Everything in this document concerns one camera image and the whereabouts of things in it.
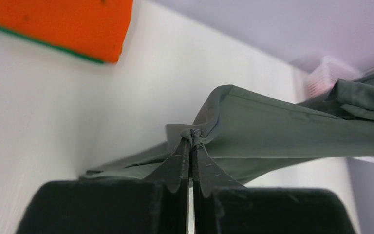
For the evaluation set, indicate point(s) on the folded orange t shirt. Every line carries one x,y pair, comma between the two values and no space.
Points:
95,28

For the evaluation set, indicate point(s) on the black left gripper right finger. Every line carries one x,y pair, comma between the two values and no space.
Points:
222,205

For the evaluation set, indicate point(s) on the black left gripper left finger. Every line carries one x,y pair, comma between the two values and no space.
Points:
157,204

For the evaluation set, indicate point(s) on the folded green t shirt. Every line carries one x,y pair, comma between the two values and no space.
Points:
64,50

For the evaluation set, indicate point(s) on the white plastic laundry basket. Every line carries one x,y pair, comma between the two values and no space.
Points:
329,71

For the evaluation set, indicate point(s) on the dark grey t shirt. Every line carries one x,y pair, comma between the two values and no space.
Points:
248,134

